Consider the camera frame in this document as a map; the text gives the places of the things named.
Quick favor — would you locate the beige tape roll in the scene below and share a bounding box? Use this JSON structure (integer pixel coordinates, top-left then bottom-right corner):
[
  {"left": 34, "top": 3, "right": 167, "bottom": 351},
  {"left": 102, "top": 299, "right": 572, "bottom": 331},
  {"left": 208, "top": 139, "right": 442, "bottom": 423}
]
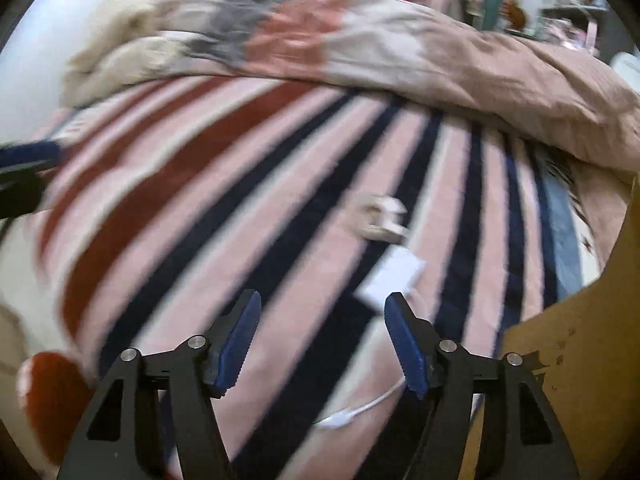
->
[{"left": 350, "top": 194, "right": 408, "bottom": 241}]

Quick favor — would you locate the brown cardboard box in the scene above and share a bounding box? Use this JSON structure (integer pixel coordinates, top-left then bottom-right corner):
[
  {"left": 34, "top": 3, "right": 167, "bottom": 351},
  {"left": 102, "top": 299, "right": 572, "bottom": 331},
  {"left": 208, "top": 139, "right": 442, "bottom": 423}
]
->
[{"left": 460, "top": 232, "right": 640, "bottom": 480}]

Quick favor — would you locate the printed bed sheet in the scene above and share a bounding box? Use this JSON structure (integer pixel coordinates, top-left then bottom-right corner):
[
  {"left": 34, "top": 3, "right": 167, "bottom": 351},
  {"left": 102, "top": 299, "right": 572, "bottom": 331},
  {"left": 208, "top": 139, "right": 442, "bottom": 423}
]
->
[{"left": 537, "top": 155, "right": 601, "bottom": 301}]

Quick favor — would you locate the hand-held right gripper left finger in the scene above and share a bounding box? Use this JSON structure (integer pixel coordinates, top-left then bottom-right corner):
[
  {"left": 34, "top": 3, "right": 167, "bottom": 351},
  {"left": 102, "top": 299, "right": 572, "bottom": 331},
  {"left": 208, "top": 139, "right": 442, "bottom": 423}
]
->
[{"left": 56, "top": 289, "right": 262, "bottom": 480}]

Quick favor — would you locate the pale purple box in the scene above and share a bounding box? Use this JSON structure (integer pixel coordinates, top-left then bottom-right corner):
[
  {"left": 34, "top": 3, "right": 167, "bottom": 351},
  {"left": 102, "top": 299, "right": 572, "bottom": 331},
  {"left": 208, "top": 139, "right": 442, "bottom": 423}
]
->
[{"left": 354, "top": 245, "right": 427, "bottom": 311}]

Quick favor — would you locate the brown plush bear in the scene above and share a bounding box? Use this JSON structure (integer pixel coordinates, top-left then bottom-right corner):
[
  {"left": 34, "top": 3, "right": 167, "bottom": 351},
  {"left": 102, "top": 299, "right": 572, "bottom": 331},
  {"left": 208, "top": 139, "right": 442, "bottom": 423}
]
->
[{"left": 500, "top": 0, "right": 529, "bottom": 29}]

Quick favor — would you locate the white headboard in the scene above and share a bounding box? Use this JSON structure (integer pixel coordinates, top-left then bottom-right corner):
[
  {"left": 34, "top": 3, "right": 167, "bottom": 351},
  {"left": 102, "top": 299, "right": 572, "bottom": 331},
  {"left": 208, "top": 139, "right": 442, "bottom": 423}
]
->
[{"left": 612, "top": 51, "right": 640, "bottom": 82}]

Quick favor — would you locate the striped pink blanket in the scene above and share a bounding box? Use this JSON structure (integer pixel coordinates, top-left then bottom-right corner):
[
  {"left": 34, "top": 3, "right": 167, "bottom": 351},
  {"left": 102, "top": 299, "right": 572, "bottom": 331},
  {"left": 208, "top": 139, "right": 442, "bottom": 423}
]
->
[{"left": 0, "top": 72, "right": 566, "bottom": 480}]

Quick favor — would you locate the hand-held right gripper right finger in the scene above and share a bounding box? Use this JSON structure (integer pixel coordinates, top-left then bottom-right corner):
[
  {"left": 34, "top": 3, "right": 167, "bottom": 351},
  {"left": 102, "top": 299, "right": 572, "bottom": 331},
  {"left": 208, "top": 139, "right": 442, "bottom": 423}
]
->
[{"left": 384, "top": 291, "right": 581, "bottom": 480}]

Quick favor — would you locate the pink and grey duvet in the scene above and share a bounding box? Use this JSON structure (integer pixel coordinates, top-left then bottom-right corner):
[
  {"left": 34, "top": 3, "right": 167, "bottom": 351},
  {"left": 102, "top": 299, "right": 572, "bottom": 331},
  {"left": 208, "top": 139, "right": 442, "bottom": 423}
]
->
[{"left": 155, "top": 0, "right": 640, "bottom": 181}]

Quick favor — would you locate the cream fleece blanket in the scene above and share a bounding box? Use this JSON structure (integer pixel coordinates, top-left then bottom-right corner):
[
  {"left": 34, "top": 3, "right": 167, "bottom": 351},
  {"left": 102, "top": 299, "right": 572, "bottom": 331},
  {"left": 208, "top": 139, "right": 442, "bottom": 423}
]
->
[{"left": 62, "top": 0, "right": 191, "bottom": 108}]

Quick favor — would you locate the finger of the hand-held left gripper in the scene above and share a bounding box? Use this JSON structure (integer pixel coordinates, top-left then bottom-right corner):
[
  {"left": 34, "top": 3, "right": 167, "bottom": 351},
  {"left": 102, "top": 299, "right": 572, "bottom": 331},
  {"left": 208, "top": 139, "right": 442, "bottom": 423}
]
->
[
  {"left": 0, "top": 162, "right": 51, "bottom": 219},
  {"left": 0, "top": 140, "right": 64, "bottom": 171}
]

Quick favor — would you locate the white cable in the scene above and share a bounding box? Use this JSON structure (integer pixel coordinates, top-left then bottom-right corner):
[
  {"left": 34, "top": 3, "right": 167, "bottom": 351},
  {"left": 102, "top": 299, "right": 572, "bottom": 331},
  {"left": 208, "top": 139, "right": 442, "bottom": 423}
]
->
[{"left": 315, "top": 380, "right": 406, "bottom": 431}]

